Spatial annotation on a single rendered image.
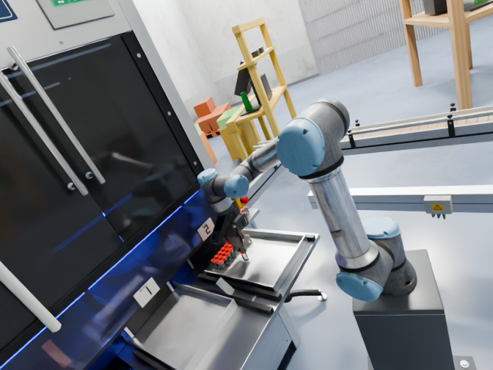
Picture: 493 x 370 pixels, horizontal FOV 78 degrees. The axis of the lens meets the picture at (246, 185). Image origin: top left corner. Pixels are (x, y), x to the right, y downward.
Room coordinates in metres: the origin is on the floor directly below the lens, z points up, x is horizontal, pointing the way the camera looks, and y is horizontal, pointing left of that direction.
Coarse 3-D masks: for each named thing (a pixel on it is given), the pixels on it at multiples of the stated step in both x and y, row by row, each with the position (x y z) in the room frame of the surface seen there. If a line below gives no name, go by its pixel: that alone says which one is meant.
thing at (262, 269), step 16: (256, 240) 1.11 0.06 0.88; (272, 240) 1.06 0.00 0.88; (288, 240) 1.01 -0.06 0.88; (304, 240) 0.94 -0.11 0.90; (240, 256) 1.05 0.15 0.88; (256, 256) 1.00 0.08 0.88; (272, 256) 0.96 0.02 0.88; (288, 256) 0.92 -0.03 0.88; (208, 272) 1.00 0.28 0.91; (224, 272) 0.99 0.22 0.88; (240, 272) 0.95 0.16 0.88; (256, 272) 0.91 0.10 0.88; (272, 272) 0.88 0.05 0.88; (288, 272) 0.84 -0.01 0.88; (272, 288) 0.78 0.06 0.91
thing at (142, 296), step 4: (148, 280) 0.91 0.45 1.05; (152, 280) 0.92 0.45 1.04; (148, 284) 0.91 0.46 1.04; (152, 284) 0.91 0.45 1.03; (156, 284) 0.92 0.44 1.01; (144, 288) 0.89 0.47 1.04; (148, 288) 0.90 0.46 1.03; (152, 288) 0.91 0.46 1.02; (156, 288) 0.92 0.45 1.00; (136, 292) 0.87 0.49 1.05; (140, 292) 0.88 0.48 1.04; (144, 292) 0.89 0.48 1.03; (148, 292) 0.90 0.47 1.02; (152, 292) 0.90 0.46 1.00; (156, 292) 0.91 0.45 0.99; (136, 296) 0.87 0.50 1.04; (140, 296) 0.88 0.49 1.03; (144, 296) 0.88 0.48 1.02; (148, 296) 0.89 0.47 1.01; (152, 296) 0.90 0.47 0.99; (136, 300) 0.86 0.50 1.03; (140, 300) 0.87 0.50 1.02; (144, 300) 0.88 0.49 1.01; (148, 300) 0.88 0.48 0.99; (140, 304) 0.86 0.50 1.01; (144, 304) 0.87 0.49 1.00
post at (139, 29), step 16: (128, 0) 1.26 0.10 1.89; (128, 16) 1.23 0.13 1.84; (144, 32) 1.25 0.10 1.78; (144, 48) 1.23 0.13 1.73; (160, 64) 1.26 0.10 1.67; (160, 80) 1.23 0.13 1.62; (176, 96) 1.25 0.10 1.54; (176, 112) 1.23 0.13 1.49; (192, 128) 1.25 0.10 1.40; (192, 144) 1.23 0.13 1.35; (208, 160) 1.26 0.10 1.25; (288, 320) 1.26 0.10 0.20
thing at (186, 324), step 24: (192, 288) 0.95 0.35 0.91; (168, 312) 0.92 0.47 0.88; (192, 312) 0.86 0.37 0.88; (216, 312) 0.81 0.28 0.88; (144, 336) 0.85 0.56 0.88; (168, 336) 0.80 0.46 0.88; (192, 336) 0.76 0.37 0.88; (216, 336) 0.72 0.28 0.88; (168, 360) 0.71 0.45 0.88; (192, 360) 0.65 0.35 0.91
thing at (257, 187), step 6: (276, 168) 1.70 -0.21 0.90; (282, 168) 1.75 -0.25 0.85; (264, 174) 1.63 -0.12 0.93; (270, 174) 1.66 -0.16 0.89; (276, 174) 1.70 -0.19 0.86; (258, 180) 1.58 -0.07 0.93; (264, 180) 1.61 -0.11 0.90; (270, 180) 1.65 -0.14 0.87; (252, 186) 1.53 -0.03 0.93; (258, 186) 1.56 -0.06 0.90; (264, 186) 1.60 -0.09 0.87; (252, 192) 1.52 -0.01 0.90; (258, 192) 1.55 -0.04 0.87; (252, 198) 1.51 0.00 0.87; (258, 198) 1.54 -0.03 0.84; (246, 204) 1.47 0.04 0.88; (252, 204) 1.49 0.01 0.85
